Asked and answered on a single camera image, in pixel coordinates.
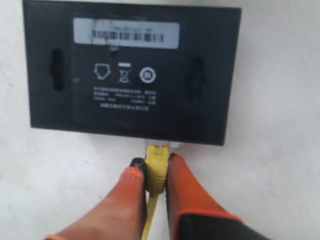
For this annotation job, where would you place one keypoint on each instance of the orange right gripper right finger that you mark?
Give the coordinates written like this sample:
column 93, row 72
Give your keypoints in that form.
column 193, row 214

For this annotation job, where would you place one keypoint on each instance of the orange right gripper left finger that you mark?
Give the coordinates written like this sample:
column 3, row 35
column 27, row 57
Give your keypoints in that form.
column 121, row 215

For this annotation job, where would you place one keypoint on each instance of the black rectangular box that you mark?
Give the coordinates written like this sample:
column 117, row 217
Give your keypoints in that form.
column 161, row 72

